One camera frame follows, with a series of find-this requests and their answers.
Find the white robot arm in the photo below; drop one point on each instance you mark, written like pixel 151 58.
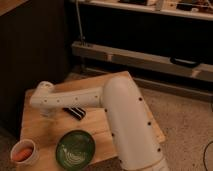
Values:
pixel 133 136

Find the black handle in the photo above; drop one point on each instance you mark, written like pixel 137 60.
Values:
pixel 189 64

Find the white cup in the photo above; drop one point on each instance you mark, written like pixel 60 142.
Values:
pixel 23 144

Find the upper cluttered shelf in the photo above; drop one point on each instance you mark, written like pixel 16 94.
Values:
pixel 156 8

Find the green plate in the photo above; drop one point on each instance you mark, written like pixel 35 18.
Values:
pixel 75 150

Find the metal shelf rail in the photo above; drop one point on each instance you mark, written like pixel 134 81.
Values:
pixel 140 60

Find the black striped eraser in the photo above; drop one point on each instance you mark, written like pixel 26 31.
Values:
pixel 77 113

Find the dark wooden cabinet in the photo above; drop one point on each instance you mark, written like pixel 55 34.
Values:
pixel 32 49

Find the vertical metal pole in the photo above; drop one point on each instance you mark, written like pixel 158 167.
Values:
pixel 79 22

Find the orange carrot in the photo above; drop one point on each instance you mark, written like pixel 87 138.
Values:
pixel 22 155

